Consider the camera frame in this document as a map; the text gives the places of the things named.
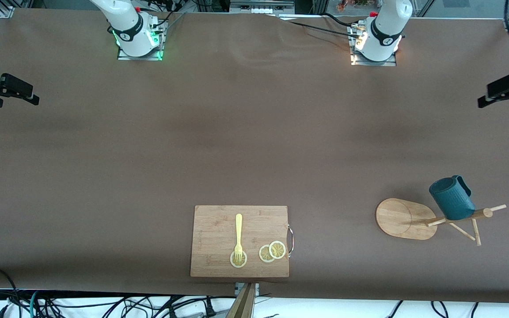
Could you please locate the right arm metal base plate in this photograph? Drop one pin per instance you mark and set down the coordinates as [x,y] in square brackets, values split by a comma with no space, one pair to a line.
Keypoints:
[144,58]

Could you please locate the teal ceramic mug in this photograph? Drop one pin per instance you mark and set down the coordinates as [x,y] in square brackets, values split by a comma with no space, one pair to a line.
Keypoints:
[453,201]

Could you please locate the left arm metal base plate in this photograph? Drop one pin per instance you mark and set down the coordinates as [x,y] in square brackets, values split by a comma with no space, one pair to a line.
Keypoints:
[387,63]

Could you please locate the yellow plastic fork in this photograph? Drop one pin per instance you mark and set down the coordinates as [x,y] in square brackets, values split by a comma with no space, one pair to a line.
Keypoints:
[238,229]

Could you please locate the small metal bracket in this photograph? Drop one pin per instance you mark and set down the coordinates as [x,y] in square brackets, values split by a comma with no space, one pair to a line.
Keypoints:
[238,288]

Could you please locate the lemon slice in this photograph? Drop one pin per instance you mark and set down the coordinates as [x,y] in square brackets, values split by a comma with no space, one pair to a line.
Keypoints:
[232,261]
[277,249]
[263,255]

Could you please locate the wooden stick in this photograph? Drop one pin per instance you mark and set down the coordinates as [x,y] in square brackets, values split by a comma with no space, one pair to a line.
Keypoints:
[242,307]

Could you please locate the brown table cover sheet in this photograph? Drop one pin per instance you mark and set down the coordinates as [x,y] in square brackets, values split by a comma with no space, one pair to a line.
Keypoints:
[254,110]

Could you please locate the bamboo cutting board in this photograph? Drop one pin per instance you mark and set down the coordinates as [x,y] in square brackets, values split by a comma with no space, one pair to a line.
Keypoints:
[219,238]

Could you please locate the wooden mug rack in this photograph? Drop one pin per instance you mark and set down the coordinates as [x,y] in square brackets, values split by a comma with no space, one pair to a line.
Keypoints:
[400,218]

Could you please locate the grey power strip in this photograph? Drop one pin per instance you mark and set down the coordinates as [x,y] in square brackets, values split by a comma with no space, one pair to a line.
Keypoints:
[261,6]

